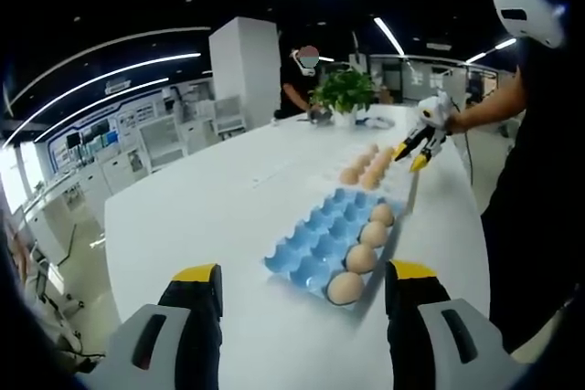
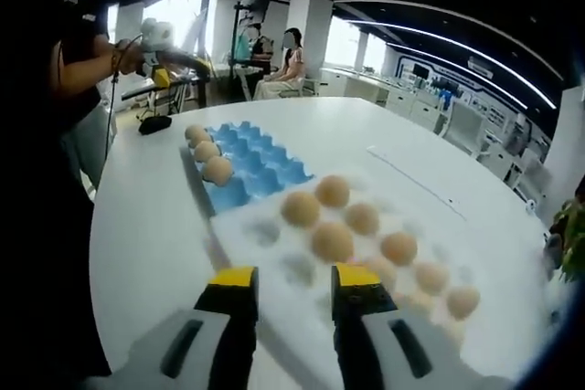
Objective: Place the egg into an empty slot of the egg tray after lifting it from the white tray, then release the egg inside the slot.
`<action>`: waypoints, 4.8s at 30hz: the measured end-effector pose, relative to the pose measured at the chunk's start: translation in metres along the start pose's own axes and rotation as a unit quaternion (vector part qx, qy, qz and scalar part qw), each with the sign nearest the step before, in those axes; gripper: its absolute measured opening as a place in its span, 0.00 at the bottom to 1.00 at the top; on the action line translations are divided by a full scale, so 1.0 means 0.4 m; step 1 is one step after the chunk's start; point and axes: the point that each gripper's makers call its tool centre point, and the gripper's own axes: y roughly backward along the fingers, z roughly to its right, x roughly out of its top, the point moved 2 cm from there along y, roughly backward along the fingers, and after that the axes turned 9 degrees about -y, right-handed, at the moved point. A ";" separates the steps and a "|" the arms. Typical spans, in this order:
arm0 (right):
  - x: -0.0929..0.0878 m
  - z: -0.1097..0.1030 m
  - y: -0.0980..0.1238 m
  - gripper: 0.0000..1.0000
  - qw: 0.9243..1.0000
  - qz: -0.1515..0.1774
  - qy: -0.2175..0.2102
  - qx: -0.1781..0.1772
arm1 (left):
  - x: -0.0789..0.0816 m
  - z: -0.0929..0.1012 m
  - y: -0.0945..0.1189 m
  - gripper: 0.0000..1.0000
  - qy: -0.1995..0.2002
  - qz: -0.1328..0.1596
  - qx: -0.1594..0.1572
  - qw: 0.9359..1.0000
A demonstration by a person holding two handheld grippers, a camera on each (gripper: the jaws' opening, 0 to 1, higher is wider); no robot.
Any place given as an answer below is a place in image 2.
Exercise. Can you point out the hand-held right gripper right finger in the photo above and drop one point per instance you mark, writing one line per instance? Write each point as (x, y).
(457, 365)

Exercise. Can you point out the white table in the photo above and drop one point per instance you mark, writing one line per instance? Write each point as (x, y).
(365, 125)

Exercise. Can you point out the white foam egg carton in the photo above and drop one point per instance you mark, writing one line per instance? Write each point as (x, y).
(292, 244)

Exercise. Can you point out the group of beige eggs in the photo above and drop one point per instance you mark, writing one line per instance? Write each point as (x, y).
(332, 241)

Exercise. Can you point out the person's left hand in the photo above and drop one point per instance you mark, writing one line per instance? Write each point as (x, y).
(130, 59)

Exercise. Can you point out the wall display shelving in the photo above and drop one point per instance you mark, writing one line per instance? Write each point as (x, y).
(457, 88)

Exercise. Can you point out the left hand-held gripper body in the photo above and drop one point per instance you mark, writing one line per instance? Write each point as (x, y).
(157, 36)

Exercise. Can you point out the person's light grey trousers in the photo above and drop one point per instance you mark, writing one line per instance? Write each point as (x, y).
(89, 143)

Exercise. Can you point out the small black object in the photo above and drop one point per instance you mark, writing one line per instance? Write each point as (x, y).
(155, 125)

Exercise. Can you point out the person in black shirt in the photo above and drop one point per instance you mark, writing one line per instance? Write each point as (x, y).
(77, 20)

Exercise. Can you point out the teal cloth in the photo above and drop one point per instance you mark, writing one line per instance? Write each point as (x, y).
(241, 49)

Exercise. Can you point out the blue egg tray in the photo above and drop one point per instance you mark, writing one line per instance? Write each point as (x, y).
(265, 166)

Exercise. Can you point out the white office chair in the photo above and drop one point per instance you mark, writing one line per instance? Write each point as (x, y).
(311, 85)

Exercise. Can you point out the white cabinet row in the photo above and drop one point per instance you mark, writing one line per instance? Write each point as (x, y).
(402, 100)

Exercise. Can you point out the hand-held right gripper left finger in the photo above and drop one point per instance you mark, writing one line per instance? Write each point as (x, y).
(148, 358)

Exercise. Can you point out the black light stand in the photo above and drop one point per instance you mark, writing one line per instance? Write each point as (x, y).
(236, 34)

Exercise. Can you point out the white mesh chair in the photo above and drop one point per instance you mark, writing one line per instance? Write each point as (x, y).
(466, 125)
(525, 152)

